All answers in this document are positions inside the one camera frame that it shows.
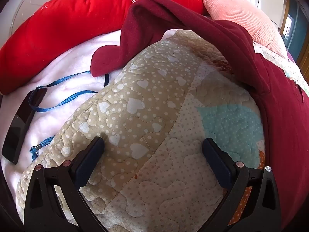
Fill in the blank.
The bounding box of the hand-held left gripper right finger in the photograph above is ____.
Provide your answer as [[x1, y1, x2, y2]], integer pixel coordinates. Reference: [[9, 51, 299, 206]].
[[202, 138, 282, 232]]

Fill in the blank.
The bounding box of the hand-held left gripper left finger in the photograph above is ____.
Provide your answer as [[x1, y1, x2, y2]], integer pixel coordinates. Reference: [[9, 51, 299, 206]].
[[24, 136, 107, 232]]

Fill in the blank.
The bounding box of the maroon garment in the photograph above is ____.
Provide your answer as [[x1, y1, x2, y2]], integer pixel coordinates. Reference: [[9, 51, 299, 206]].
[[90, 0, 309, 232]]

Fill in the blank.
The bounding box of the black phone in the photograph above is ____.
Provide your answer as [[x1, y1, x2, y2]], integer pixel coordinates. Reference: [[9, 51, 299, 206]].
[[1, 87, 47, 165]]

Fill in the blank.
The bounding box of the beige quilted patchwork blanket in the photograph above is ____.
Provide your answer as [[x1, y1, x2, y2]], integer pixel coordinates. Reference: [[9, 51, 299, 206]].
[[16, 29, 309, 232]]

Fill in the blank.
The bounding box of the white fleece blanket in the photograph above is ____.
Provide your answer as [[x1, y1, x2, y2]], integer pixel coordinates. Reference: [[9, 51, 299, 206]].
[[0, 29, 126, 213]]

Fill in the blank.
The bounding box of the red floral pillow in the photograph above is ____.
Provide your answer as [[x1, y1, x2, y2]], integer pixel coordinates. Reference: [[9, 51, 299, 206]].
[[0, 0, 205, 96]]

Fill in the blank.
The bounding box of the pink ribbed pillow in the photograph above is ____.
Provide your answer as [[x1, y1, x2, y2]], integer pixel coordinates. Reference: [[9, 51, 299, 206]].
[[194, 0, 289, 58]]

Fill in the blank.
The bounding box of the wooden framed door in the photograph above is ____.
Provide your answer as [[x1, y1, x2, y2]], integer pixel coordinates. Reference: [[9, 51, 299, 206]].
[[281, 0, 309, 61]]

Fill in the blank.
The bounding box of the white round headboard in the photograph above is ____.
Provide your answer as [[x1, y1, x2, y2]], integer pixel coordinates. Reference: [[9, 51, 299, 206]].
[[10, 0, 80, 37]]

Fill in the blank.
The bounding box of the blue lanyard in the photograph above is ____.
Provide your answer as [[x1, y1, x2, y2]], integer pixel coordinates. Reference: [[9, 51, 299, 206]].
[[28, 71, 110, 161]]

